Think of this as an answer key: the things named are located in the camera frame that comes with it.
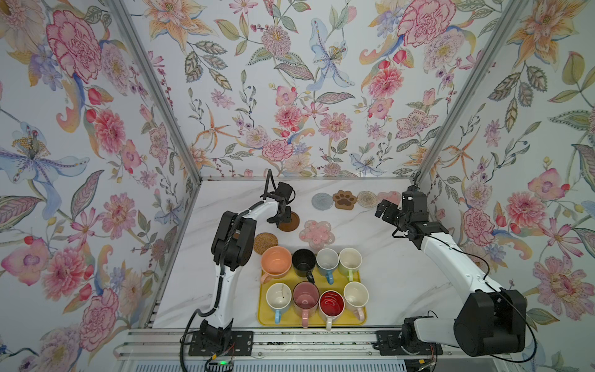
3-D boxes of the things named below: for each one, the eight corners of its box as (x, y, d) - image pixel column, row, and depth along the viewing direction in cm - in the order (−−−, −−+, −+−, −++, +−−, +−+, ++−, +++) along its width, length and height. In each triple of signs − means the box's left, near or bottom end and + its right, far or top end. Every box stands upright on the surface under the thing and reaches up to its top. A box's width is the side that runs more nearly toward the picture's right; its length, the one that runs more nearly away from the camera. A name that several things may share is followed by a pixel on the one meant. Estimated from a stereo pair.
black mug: (292, 287, 87) (292, 277, 80) (293, 259, 94) (292, 248, 87) (315, 287, 87) (316, 277, 80) (313, 259, 94) (315, 248, 87)
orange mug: (261, 286, 87) (258, 278, 81) (264, 255, 95) (262, 246, 89) (291, 286, 87) (290, 278, 81) (291, 255, 95) (291, 246, 89)
